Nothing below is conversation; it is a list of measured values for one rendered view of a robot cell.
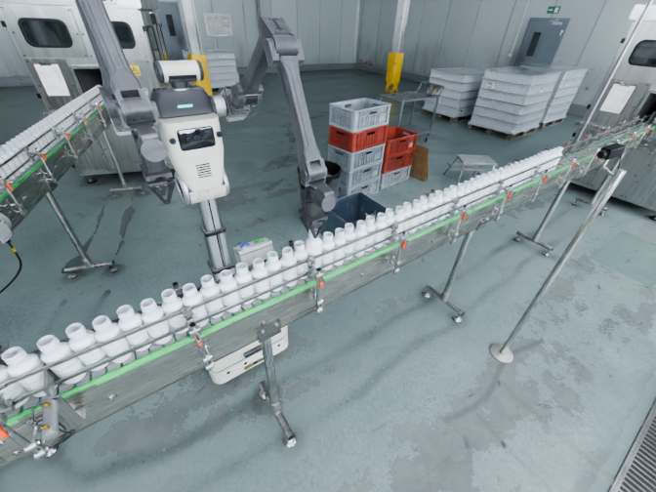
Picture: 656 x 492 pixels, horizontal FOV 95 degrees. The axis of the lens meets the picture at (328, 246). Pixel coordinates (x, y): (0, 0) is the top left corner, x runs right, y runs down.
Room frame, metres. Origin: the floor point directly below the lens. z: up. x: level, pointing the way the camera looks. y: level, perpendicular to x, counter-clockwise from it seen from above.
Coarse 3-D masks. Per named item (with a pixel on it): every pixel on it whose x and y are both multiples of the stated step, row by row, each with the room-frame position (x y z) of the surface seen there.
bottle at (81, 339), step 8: (72, 328) 0.49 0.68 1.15; (80, 328) 0.49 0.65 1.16; (72, 336) 0.47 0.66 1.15; (80, 336) 0.48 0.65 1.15; (88, 336) 0.49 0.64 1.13; (72, 344) 0.46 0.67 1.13; (80, 344) 0.47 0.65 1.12; (88, 344) 0.47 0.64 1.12; (96, 344) 0.49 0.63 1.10; (88, 352) 0.46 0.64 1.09; (96, 352) 0.48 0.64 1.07; (104, 352) 0.49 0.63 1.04; (88, 360) 0.46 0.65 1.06; (96, 360) 0.47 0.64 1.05; (96, 368) 0.46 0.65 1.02
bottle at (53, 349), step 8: (48, 336) 0.46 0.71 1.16; (40, 344) 0.44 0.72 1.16; (48, 344) 0.44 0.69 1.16; (56, 344) 0.45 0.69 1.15; (64, 344) 0.46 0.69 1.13; (48, 352) 0.43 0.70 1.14; (56, 352) 0.43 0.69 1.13; (64, 352) 0.44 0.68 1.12; (72, 352) 0.46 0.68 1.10; (48, 360) 0.42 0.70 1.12; (56, 360) 0.42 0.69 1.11; (72, 360) 0.44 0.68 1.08; (80, 360) 0.46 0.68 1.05; (56, 368) 0.42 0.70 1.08; (64, 368) 0.42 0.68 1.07; (72, 368) 0.43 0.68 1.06; (80, 368) 0.45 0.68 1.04; (64, 376) 0.42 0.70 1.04; (80, 376) 0.43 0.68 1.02
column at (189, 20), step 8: (184, 0) 8.05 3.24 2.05; (192, 0) 8.04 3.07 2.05; (184, 8) 8.03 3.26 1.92; (192, 8) 8.10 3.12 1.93; (184, 16) 7.90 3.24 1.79; (192, 16) 8.11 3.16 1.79; (184, 24) 8.00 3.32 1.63; (192, 24) 8.09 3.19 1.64; (192, 32) 8.07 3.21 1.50; (192, 40) 8.05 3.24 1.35; (192, 48) 8.03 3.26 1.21; (200, 48) 8.07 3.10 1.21
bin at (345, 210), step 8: (360, 192) 1.78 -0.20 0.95; (336, 200) 1.67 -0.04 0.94; (344, 200) 1.71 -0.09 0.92; (352, 200) 1.75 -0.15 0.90; (360, 200) 1.77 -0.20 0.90; (368, 200) 1.72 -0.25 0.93; (336, 208) 1.67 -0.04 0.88; (344, 208) 1.71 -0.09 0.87; (352, 208) 1.76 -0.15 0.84; (360, 208) 1.77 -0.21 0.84; (368, 208) 1.71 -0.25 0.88; (376, 208) 1.65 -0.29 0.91; (384, 208) 1.60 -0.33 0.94; (328, 216) 1.54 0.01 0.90; (336, 216) 1.48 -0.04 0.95; (344, 216) 1.72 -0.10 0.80; (352, 216) 1.76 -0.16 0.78; (360, 216) 1.76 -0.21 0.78; (376, 216) 1.65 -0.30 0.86; (328, 224) 1.54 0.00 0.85; (336, 224) 1.48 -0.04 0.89; (344, 224) 1.42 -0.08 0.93; (352, 224) 1.74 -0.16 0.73; (320, 232) 1.60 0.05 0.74
